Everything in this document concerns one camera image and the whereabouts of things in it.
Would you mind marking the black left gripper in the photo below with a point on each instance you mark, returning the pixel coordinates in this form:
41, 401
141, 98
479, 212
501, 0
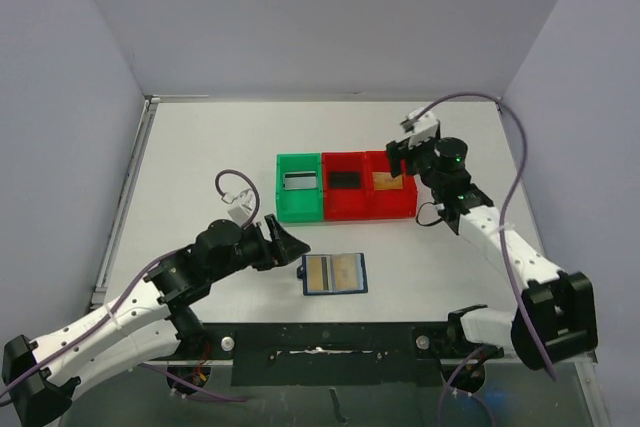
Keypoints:
282, 249

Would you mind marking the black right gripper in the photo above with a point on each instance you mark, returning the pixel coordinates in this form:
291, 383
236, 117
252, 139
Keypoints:
400, 155

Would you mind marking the blue leather card holder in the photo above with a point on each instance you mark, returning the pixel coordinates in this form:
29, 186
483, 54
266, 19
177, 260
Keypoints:
333, 274

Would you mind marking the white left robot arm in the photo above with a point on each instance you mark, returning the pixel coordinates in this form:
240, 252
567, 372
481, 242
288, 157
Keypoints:
151, 318

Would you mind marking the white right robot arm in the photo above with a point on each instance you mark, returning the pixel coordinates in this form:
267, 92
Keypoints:
555, 315

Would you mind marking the silver card in green bin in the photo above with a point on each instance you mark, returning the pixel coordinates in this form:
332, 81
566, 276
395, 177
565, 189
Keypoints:
303, 180

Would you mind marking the black card in red bin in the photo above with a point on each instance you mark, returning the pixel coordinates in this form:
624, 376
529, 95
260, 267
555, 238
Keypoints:
344, 180

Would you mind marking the green plastic bin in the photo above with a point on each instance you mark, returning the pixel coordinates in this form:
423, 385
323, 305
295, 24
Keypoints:
299, 206

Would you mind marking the red plastic bin right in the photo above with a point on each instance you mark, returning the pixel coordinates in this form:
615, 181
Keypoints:
389, 204

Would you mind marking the red plastic bin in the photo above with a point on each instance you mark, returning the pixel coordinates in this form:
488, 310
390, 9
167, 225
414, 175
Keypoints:
389, 204
345, 205

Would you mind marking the red plastic bin middle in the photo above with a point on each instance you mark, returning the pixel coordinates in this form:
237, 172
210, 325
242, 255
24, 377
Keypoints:
345, 205

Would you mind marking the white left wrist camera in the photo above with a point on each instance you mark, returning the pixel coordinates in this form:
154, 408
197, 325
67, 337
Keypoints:
240, 206

